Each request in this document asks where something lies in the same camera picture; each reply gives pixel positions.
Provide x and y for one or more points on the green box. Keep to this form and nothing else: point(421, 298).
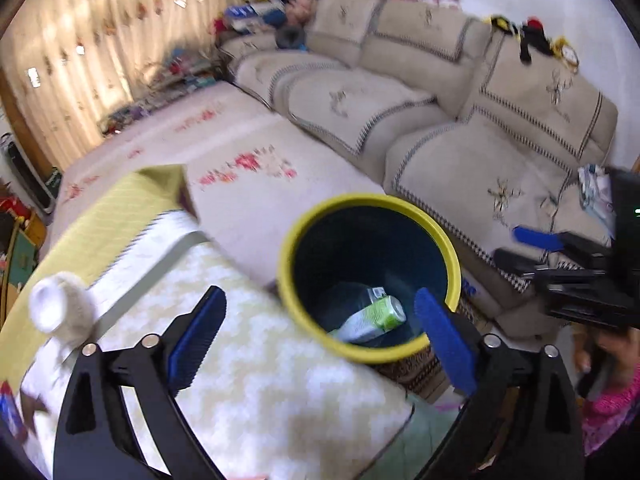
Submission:
point(54, 182)

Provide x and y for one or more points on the blue tissue pack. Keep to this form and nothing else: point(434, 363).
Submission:
point(10, 412)

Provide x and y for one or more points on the black tower fan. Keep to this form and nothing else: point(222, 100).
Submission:
point(27, 177)

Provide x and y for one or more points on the black red mouse plush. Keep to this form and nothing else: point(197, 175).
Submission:
point(532, 37)

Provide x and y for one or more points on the yellow rimmed trash bin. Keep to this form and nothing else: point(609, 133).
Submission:
point(300, 240)

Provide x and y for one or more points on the person's right hand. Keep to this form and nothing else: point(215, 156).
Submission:
point(615, 345)

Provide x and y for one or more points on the white blue cloth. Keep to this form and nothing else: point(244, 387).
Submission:
point(595, 192)

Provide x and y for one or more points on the grey neck pillow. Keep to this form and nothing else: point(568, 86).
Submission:
point(291, 36)

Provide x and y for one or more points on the cream patterned curtain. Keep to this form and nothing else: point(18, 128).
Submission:
point(100, 50)

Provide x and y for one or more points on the beige embroidered sofa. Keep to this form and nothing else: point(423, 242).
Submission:
point(450, 125)

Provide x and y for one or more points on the yellow lion plush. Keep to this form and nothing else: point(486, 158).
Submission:
point(567, 52)

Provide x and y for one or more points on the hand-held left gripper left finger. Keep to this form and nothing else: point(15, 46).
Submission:
point(197, 340)

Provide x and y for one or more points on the floral beige mattress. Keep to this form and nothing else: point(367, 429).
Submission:
point(240, 135)

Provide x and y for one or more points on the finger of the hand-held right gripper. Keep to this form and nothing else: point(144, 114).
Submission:
point(520, 262)
point(537, 238)

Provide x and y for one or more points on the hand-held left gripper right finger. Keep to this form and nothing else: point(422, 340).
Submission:
point(445, 340)

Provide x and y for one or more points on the person's right forearm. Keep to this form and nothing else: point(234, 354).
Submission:
point(612, 410)

